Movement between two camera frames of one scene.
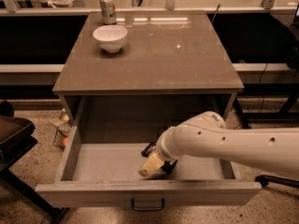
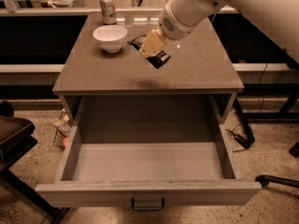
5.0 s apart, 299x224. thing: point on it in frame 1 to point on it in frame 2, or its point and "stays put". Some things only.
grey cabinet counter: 173,68 stays put
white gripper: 165,153 to 175,26
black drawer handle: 148,208 stays put
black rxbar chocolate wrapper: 168,165 to 157,59
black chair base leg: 265,179 stays put
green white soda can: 107,8 stays put
